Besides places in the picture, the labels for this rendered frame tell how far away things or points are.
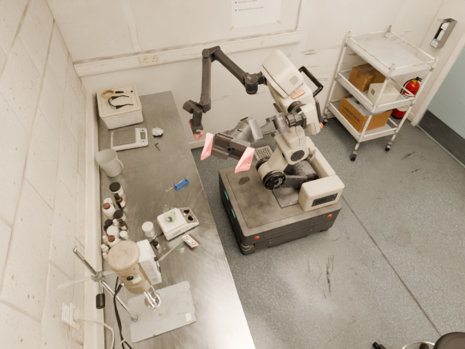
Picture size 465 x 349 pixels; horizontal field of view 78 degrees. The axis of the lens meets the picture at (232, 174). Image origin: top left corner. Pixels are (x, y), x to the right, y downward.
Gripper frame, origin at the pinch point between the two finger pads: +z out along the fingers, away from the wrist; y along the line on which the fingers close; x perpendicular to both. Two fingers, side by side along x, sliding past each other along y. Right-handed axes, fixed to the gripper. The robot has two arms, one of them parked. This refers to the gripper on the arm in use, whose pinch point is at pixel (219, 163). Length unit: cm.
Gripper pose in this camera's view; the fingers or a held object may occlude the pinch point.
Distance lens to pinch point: 75.4
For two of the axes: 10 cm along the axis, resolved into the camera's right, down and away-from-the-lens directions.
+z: -3.5, 5.4, -7.7
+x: 1.7, -7.7, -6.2
